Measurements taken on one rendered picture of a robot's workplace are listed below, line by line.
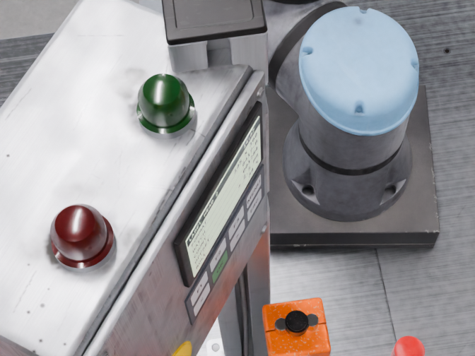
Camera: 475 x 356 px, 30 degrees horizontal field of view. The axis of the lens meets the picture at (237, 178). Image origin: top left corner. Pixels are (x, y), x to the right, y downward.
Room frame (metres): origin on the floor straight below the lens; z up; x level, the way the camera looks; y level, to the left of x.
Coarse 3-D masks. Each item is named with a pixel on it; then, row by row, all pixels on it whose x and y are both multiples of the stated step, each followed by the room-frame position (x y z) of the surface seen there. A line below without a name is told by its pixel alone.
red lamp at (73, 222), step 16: (64, 208) 0.15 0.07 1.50; (80, 208) 0.15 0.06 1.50; (64, 224) 0.15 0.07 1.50; (80, 224) 0.15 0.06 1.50; (96, 224) 0.15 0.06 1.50; (64, 240) 0.14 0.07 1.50; (80, 240) 0.14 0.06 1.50; (96, 240) 0.14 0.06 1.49; (112, 240) 0.15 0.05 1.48; (64, 256) 0.14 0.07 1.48; (80, 256) 0.14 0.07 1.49; (96, 256) 0.14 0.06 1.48; (80, 272) 0.13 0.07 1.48
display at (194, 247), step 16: (256, 112) 0.21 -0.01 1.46; (240, 128) 0.21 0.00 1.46; (256, 128) 0.21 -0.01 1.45; (240, 144) 0.20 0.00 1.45; (256, 144) 0.21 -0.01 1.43; (224, 160) 0.19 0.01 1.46; (240, 160) 0.20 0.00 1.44; (256, 160) 0.21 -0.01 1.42; (224, 176) 0.19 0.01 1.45; (240, 176) 0.20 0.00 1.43; (208, 192) 0.17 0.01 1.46; (224, 192) 0.18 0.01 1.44; (240, 192) 0.20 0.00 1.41; (208, 208) 0.17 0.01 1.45; (224, 208) 0.18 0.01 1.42; (192, 224) 0.16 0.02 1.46; (208, 224) 0.17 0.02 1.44; (224, 224) 0.18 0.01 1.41; (176, 240) 0.15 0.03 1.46; (192, 240) 0.16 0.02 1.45; (208, 240) 0.17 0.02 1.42; (192, 256) 0.16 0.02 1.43; (192, 272) 0.15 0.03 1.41
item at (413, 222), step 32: (288, 128) 0.54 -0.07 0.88; (416, 128) 0.52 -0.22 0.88; (416, 160) 0.48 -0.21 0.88; (288, 192) 0.45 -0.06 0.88; (416, 192) 0.44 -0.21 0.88; (288, 224) 0.41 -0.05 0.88; (320, 224) 0.41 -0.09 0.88; (352, 224) 0.40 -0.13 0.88; (384, 224) 0.40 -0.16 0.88; (416, 224) 0.40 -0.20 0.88
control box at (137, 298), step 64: (128, 0) 0.27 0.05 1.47; (64, 64) 0.24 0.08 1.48; (128, 64) 0.24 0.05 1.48; (0, 128) 0.21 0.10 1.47; (64, 128) 0.20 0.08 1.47; (128, 128) 0.20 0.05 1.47; (192, 128) 0.20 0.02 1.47; (0, 192) 0.17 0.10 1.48; (64, 192) 0.17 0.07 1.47; (128, 192) 0.17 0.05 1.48; (192, 192) 0.17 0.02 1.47; (0, 256) 0.14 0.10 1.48; (128, 256) 0.14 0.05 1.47; (0, 320) 0.12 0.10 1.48; (64, 320) 0.11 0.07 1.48; (128, 320) 0.12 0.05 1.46
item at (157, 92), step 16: (160, 80) 0.21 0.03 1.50; (176, 80) 0.21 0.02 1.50; (144, 96) 0.20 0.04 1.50; (160, 96) 0.20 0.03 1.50; (176, 96) 0.20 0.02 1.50; (144, 112) 0.20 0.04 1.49; (160, 112) 0.20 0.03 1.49; (176, 112) 0.20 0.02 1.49; (192, 112) 0.20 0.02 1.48; (144, 128) 0.20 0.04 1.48; (160, 128) 0.20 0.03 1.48; (176, 128) 0.20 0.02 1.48
